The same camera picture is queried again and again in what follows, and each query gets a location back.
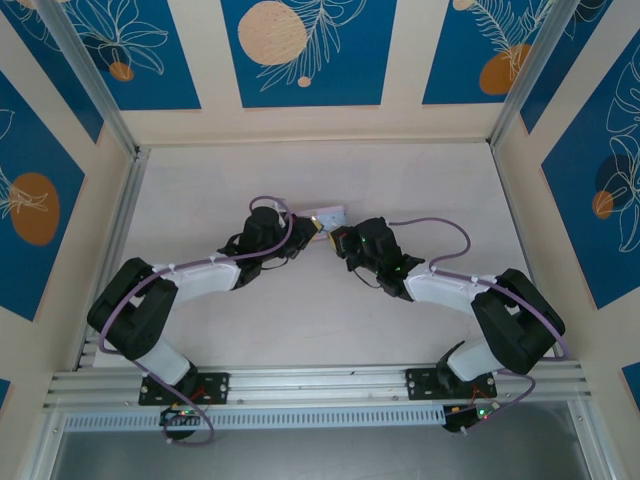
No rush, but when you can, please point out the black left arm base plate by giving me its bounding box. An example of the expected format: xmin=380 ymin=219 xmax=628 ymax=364
xmin=138 ymin=371 xmax=231 ymax=407

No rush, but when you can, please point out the circuit board green light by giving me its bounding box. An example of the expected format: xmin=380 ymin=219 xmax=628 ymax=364
xmin=442 ymin=404 xmax=501 ymax=434
xmin=159 ymin=405 xmax=206 ymax=426

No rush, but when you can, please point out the aluminium corner post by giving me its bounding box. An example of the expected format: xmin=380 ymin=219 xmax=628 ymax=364
xmin=488 ymin=0 xmax=584 ymax=151
xmin=34 ymin=0 xmax=141 ymax=159

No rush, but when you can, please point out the aluminium rail frame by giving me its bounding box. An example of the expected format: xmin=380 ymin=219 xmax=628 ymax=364
xmin=42 ymin=362 xmax=594 ymax=411

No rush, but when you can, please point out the left circuit board green light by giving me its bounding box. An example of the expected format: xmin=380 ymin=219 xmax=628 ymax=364
xmin=159 ymin=405 xmax=206 ymax=426

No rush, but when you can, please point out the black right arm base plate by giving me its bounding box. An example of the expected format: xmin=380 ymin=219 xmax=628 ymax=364
xmin=405 ymin=367 xmax=499 ymax=401

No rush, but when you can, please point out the aluminium side rail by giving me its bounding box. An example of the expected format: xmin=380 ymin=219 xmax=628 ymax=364
xmin=73 ymin=147 xmax=152 ymax=372

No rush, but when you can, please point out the right circuit board green light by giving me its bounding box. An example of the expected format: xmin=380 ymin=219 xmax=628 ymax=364
xmin=442 ymin=404 xmax=501 ymax=434

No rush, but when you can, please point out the grey slotted cable duct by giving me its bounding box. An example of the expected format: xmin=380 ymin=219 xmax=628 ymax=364
xmin=62 ymin=405 xmax=449 ymax=432

